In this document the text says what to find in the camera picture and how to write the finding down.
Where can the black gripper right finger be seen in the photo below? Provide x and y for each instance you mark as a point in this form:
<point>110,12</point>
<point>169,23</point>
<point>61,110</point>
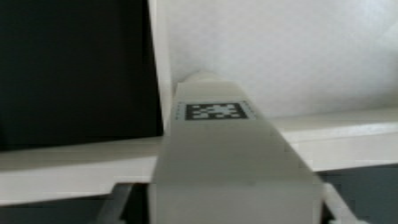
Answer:
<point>340,211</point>

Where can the white desk leg block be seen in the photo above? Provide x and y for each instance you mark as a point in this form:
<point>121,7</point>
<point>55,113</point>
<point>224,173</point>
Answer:
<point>231,178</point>

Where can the white front fence bar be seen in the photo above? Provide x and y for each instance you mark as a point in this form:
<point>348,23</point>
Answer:
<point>341,140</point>

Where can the white desk top tray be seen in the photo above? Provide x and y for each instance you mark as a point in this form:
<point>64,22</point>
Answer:
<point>306,51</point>

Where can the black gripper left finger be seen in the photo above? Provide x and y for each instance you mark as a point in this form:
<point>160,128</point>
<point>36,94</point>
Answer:
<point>125,209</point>

